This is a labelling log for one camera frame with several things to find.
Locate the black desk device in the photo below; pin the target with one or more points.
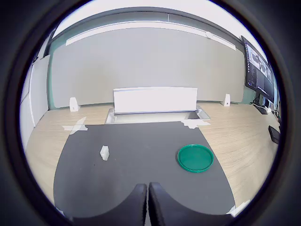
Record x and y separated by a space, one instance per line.
274 134

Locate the small white bracket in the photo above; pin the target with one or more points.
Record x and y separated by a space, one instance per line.
73 104
227 100

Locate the round green lid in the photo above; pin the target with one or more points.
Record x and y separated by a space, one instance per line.
195 159

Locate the white partition panel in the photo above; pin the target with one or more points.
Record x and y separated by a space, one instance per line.
40 89

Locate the large grey partition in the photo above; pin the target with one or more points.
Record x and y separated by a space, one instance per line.
145 63

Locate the dark grey mat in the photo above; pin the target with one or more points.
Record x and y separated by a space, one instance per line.
141 153

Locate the black computer monitor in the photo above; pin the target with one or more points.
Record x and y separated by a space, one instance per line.
258 70

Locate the white tape piece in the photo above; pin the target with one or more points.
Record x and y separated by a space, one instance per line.
75 127
194 123
238 208

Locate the round white ceiling sensor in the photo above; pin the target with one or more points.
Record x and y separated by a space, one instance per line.
208 34

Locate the small white plastic terminal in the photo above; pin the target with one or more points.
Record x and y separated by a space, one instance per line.
104 153

